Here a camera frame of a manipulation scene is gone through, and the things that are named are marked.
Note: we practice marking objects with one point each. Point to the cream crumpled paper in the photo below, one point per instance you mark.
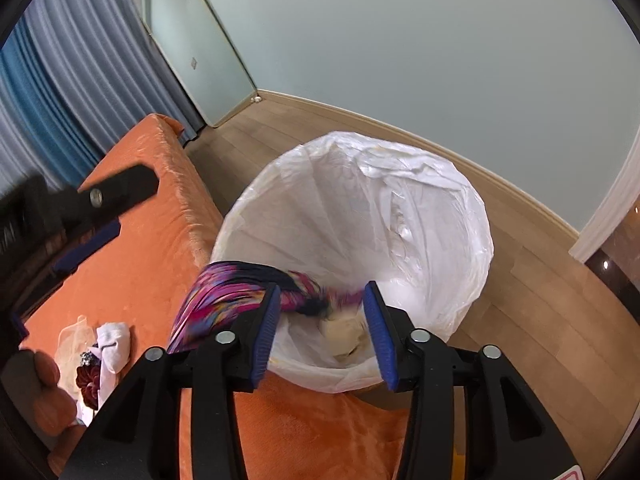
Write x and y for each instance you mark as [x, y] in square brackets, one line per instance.
[345, 335]

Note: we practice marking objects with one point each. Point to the waste bin with white liner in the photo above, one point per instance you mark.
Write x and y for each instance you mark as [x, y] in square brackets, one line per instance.
[350, 210]

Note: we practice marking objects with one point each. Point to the orange plush blanket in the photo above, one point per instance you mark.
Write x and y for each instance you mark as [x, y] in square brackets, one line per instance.
[165, 240]

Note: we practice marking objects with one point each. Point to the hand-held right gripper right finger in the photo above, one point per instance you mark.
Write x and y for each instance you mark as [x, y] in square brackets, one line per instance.
[380, 340]

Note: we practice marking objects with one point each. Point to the blue curtain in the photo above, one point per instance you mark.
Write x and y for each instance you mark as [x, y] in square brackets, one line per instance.
[40, 110]

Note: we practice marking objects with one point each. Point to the dark red floral item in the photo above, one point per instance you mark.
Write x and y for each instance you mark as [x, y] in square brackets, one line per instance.
[89, 377]

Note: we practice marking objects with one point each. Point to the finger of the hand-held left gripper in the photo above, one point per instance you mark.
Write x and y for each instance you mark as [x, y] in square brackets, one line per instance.
[115, 190]
[87, 247]

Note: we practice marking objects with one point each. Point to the white door frame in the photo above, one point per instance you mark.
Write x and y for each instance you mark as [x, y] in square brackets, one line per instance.
[610, 205]

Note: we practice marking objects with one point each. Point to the multicolour striped cloth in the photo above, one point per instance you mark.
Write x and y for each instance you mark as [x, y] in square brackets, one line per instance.
[220, 290]

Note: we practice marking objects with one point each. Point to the translucent plastic wrapper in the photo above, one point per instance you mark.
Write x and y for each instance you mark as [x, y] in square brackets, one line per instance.
[75, 335]

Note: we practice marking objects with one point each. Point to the gold-framed wall mirror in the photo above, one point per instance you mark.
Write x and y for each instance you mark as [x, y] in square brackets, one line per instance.
[200, 50]

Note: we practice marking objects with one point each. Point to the person's left hand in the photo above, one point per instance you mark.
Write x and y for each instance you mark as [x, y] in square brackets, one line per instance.
[45, 375]

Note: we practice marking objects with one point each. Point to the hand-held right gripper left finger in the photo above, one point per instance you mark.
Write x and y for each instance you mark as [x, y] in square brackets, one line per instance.
[265, 340]

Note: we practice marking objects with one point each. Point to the white sock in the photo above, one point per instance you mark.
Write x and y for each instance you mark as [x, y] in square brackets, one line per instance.
[115, 345]

